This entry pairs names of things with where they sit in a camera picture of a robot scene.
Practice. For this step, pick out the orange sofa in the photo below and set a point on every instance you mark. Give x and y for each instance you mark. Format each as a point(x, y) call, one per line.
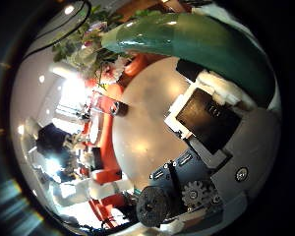
point(106, 144)

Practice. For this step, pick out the red metal frame chair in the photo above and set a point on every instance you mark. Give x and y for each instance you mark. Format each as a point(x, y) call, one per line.
point(103, 101)

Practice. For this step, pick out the black rectangular pad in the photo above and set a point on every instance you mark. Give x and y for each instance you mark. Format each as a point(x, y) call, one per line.
point(97, 159)

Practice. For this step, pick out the person in dark clothes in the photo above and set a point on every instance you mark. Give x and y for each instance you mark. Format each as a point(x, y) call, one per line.
point(52, 139)

